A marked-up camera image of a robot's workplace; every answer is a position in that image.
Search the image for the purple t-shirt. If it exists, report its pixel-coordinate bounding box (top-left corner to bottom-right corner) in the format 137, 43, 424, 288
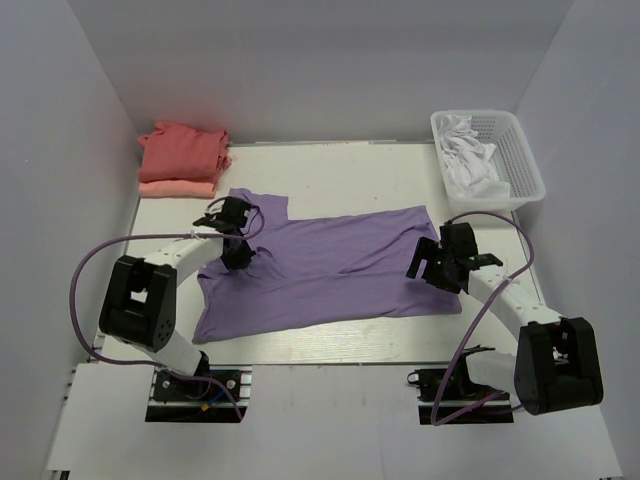
192, 189, 462, 344

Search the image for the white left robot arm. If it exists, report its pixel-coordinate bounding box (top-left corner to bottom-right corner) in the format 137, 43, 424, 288
99, 196, 264, 377

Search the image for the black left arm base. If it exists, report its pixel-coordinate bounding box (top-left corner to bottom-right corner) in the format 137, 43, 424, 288
145, 366, 252, 424

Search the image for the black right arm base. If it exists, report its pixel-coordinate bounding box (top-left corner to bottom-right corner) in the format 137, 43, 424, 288
406, 366, 514, 426

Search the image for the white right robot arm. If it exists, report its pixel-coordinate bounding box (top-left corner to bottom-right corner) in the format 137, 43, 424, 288
407, 222, 604, 424

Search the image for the folded red t-shirt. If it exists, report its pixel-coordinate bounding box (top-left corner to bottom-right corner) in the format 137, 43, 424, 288
137, 121, 231, 183

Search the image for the white crumpled t-shirt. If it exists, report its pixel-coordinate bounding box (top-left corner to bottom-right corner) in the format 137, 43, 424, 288
437, 114, 511, 200

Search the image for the white plastic basket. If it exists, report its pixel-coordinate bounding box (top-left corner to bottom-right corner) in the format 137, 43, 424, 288
430, 110, 546, 213

